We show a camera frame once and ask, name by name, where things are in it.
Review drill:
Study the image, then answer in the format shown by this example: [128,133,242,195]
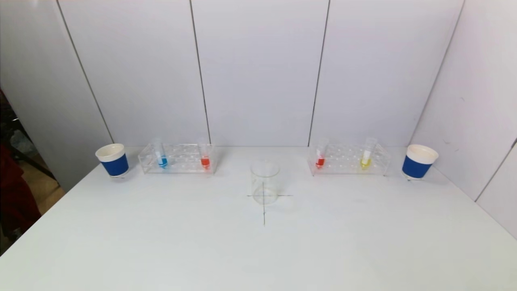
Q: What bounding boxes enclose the clear glass beaker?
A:
[250,160,280,206]

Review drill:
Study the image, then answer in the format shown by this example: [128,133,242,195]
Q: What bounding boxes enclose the blue pigment test tube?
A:
[153,138,169,169]

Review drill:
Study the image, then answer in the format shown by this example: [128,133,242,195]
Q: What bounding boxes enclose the blue white paper cup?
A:
[95,143,130,179]
[402,144,439,181]

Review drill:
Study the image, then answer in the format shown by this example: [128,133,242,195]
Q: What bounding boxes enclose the red pigment test tube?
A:
[315,137,330,169]

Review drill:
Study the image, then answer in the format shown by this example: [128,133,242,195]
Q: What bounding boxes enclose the orange pigment test tube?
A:
[198,138,212,169]

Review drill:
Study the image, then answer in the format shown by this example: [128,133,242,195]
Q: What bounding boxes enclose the yellow pigment test tube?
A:
[360,137,378,170]

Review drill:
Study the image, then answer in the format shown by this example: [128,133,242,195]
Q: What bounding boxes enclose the clear acrylic test tube rack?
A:
[308,142,391,176]
[138,143,219,175]

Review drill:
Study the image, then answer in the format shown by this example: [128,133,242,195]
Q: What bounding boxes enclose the dark red garment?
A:
[0,145,31,240]

